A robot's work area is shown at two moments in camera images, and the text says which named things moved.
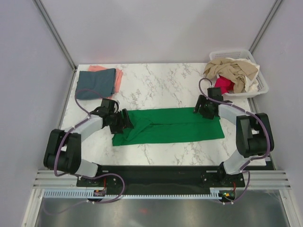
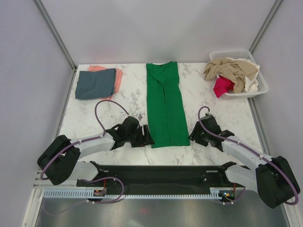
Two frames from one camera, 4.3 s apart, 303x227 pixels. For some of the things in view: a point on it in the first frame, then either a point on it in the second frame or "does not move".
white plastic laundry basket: [262, 86] does not move
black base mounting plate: [152, 180] does not move
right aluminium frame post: [275, 7] does not move
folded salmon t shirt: [119, 77] does not move
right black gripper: [200, 101] → [194, 135]
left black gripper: [124, 123] → [144, 140]
